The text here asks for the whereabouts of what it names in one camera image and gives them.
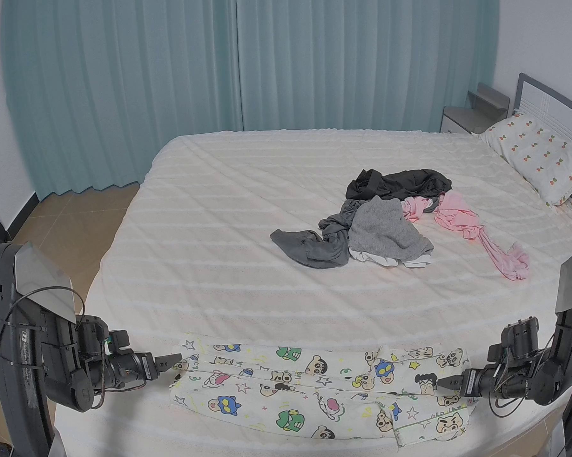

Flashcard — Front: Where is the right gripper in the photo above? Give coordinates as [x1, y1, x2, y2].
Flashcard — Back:
[461, 367, 501, 400]

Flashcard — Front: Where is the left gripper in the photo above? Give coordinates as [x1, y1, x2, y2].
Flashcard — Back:
[124, 350, 160, 383]

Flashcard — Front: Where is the white printed pyjama top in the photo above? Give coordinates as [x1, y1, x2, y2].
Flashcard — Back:
[169, 334, 475, 447]

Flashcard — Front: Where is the bed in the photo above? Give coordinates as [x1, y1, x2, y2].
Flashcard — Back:
[52, 72, 572, 457]

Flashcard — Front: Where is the pile of clothes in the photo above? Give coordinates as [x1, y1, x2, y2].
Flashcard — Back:
[270, 168, 453, 269]

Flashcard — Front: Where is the pink garment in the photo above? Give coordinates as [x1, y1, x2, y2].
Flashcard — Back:
[402, 191, 530, 282]

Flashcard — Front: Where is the white printed pillow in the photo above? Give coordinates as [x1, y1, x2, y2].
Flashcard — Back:
[479, 111, 572, 207]

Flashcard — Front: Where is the grey bedside table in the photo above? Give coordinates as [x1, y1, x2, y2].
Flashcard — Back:
[441, 82, 511, 135]

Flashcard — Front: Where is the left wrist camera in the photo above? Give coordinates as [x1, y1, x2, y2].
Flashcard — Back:
[106, 330, 130, 357]

